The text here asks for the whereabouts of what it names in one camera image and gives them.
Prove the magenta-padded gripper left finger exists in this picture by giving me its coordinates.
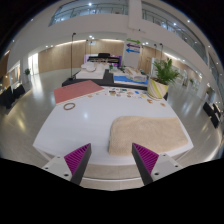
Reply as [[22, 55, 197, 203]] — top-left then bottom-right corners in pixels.
[[41, 143, 93, 186]]

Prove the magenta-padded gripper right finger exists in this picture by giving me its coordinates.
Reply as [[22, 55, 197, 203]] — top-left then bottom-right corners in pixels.
[[131, 142, 184, 186]]

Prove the beige terry towel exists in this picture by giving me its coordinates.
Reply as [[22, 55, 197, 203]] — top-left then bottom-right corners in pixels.
[[107, 115, 190, 157]]

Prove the red rectangular mat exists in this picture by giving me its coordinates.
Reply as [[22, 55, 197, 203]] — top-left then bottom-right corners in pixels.
[[53, 79, 106, 105]]

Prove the sheet of colourful small cards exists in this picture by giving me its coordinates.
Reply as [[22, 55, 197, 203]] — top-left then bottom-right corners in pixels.
[[87, 86, 148, 100]]

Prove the potted plant in striped pot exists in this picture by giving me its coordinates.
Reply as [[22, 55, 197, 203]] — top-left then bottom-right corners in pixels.
[[146, 58, 183, 101]]

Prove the group of black chairs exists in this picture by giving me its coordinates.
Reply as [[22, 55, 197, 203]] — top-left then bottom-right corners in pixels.
[[202, 100, 223, 130], [0, 83, 26, 110]]

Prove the blue base model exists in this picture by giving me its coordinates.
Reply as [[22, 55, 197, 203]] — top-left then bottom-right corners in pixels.
[[112, 68, 150, 86]]

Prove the white architectural model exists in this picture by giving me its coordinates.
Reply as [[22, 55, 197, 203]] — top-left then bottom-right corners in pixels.
[[75, 62, 106, 80]]

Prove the black piano with purple screen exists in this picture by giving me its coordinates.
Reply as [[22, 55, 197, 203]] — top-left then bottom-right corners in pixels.
[[83, 52, 122, 66]]

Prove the arrow direction sign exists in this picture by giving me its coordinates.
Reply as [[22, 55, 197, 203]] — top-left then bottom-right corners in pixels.
[[125, 37, 142, 55]]

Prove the wooden ring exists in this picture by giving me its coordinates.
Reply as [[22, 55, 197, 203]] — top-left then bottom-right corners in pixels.
[[63, 102, 77, 111]]

